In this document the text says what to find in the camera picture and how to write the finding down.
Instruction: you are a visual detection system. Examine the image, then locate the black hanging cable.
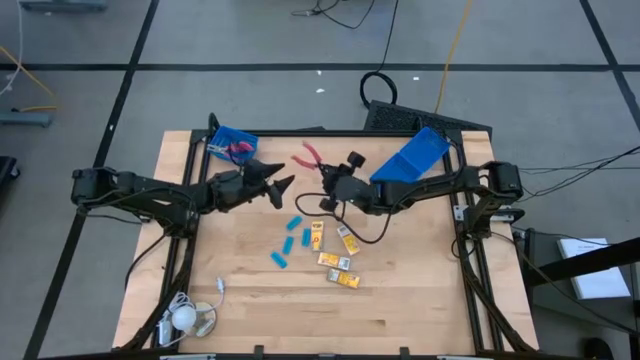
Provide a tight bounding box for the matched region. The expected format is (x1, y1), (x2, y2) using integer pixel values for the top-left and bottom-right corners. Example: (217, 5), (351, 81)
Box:
(359, 0), (401, 109)

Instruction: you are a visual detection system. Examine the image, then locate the black object at edge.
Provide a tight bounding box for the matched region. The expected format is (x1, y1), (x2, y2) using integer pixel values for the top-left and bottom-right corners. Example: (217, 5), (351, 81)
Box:
(0, 155), (21, 194)

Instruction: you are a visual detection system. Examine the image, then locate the grey stand foot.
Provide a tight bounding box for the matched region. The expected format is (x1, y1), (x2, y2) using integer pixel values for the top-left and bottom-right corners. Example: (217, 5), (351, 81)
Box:
(18, 0), (109, 14)
(0, 110), (54, 129)

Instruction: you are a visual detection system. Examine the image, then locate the yellow floor cable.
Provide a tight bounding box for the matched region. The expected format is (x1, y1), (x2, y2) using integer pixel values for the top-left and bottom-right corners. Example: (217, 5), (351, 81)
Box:
(0, 45), (59, 114)

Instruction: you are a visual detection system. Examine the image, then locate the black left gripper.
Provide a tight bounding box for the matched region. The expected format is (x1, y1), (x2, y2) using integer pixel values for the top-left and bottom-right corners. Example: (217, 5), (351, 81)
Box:
(207, 158), (296, 214)

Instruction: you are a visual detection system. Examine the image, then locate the cream packet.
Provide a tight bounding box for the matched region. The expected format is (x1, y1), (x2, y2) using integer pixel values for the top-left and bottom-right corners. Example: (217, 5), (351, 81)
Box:
(317, 251), (352, 272)

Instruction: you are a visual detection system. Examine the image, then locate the black left base cable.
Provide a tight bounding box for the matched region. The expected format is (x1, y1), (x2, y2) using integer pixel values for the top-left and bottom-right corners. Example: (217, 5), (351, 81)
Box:
(124, 232), (169, 291)

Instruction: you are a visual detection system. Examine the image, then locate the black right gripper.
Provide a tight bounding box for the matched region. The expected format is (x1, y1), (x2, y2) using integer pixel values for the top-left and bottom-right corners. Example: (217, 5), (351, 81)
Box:
(318, 151), (380, 216)

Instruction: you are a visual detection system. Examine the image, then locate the thin black floor cable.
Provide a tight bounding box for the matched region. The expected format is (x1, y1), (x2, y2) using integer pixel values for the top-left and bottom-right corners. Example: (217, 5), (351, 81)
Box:
(519, 145), (640, 174)
(519, 149), (640, 201)

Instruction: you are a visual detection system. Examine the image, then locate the round wooden lamp base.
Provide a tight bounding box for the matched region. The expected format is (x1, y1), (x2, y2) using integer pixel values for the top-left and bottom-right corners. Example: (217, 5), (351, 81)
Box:
(192, 301), (218, 337)

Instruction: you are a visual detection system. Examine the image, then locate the black floor cable with plug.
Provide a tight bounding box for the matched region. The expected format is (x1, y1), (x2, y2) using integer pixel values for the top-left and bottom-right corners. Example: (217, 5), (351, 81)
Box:
(292, 0), (376, 30)

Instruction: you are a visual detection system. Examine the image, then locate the black perforated computer case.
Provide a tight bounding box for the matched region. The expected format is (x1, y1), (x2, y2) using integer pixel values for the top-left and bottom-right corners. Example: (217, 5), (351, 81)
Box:
(363, 99), (494, 135)

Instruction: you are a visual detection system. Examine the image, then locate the yellow hanging cable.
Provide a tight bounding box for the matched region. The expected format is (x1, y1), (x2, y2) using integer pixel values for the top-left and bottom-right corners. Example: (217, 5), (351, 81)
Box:
(433, 0), (474, 115)

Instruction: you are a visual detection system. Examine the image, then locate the black aluminium table frame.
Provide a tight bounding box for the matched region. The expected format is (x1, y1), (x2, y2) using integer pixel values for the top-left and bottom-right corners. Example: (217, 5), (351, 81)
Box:
(117, 112), (536, 356)

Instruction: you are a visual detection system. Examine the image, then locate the white lamp cable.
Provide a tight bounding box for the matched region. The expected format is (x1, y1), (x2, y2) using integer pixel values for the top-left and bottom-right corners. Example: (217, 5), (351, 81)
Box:
(162, 277), (227, 346)

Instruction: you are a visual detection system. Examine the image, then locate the white ball lamp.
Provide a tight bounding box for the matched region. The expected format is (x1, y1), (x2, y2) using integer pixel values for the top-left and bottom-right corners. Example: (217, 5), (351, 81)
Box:
(171, 304), (198, 332)

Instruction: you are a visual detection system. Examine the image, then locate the blue plastic bin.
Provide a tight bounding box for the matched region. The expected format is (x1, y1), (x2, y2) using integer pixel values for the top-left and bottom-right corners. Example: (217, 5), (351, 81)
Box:
(369, 126), (452, 185)
(206, 124), (260, 166)

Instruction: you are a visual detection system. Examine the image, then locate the dark round object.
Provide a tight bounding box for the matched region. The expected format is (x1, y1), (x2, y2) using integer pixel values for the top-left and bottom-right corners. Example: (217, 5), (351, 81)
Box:
(582, 337), (616, 360)

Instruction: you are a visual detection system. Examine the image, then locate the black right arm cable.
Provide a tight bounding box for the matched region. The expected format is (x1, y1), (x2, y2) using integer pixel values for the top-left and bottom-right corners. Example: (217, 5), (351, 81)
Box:
(294, 192), (394, 246)

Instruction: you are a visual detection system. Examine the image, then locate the white booklet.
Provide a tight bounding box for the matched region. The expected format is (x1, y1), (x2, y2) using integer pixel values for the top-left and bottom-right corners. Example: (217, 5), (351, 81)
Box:
(556, 236), (632, 300)

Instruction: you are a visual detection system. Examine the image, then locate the white floor cable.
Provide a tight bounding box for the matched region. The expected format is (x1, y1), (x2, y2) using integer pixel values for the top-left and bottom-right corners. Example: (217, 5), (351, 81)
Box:
(0, 0), (25, 97)

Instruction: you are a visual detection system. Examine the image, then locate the black metal beam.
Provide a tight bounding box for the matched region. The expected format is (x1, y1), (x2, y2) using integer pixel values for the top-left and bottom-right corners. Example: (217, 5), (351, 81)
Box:
(524, 237), (640, 289)

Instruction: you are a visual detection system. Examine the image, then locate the long black floor cable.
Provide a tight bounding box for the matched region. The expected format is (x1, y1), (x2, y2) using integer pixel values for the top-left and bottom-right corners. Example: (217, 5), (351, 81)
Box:
(499, 232), (640, 336)

